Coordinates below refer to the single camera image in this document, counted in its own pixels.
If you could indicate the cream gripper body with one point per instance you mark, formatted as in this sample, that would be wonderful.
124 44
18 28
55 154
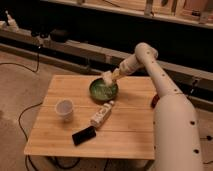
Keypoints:
116 74

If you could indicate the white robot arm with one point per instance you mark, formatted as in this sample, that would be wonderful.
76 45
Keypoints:
176 136

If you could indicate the green ceramic bowl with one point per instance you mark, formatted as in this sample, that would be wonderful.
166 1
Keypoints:
100 92

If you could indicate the red-brown object at table edge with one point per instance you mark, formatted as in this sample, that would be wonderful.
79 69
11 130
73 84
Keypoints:
154 101

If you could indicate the wooden table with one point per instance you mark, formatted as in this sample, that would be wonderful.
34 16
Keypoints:
62 126

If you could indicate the white plastic cup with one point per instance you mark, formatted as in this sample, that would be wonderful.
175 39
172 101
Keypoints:
64 109

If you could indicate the black rectangular box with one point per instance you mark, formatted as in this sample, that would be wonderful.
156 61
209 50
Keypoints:
84 135

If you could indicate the black device on ledge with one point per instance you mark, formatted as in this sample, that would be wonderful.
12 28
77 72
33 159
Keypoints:
58 35

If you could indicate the white spray bottle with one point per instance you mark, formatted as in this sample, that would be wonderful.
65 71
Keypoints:
12 23

